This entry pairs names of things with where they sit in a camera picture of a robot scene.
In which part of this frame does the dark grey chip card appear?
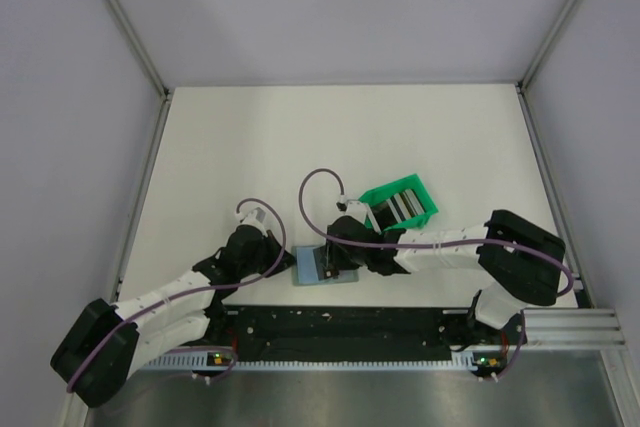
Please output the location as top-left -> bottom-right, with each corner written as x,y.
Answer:
296,246 -> 333,285

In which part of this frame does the sage green leather card holder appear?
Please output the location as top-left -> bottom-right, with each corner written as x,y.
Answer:
293,245 -> 359,286

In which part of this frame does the green plastic card bin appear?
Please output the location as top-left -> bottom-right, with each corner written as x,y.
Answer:
359,174 -> 438,233

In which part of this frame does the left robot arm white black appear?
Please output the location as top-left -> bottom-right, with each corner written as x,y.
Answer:
50,225 -> 294,408

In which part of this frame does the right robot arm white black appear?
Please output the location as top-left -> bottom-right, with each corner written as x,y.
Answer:
325,209 -> 572,344

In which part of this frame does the stack of cards in bin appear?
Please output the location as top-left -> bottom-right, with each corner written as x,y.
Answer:
371,189 -> 426,230

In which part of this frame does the metal sheet panel front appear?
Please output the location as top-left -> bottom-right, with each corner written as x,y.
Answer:
86,351 -> 623,426

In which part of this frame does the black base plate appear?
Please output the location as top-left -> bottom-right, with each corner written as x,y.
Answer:
199,302 -> 524,363

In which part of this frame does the white slotted cable duct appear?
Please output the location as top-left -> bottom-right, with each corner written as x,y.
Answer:
141,352 -> 498,373

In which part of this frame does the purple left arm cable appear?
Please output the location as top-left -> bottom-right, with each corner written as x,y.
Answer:
67,197 -> 287,396

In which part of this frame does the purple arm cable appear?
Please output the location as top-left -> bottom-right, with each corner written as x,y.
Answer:
67,197 -> 287,396
298,168 -> 575,381

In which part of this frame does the aluminium frame rail front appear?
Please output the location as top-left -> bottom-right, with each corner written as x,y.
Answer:
524,308 -> 626,351

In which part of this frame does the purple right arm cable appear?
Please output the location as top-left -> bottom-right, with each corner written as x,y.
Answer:
298,168 -> 575,381

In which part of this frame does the aluminium frame post left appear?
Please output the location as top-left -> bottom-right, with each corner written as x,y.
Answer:
103,0 -> 170,99

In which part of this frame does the aluminium frame post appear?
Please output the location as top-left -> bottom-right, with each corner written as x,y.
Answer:
517,0 -> 583,94
103,0 -> 170,99

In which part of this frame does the aluminium frame post right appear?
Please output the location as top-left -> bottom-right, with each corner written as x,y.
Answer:
517,0 -> 583,94

